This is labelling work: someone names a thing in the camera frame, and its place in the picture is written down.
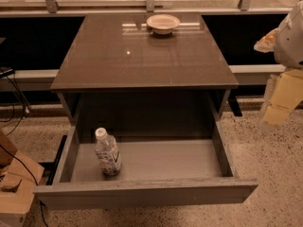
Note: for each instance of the clear plastic bottle white cap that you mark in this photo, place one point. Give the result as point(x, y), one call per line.
point(107, 152)

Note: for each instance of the metal window frame rail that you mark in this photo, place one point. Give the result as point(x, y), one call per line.
point(148, 3)

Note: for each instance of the white ceramic bowl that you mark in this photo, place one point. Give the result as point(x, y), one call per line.
point(163, 24)

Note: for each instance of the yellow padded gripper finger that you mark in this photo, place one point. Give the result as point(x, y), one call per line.
point(282, 95)
point(267, 43)

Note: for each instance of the grey open top drawer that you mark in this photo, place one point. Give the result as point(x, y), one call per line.
point(155, 172)

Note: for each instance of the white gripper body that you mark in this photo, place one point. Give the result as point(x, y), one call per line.
point(290, 44)

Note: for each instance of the grey cabinet with glossy top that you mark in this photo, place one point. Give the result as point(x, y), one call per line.
point(122, 76)

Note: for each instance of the cardboard box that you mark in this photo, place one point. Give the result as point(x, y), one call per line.
point(19, 176)

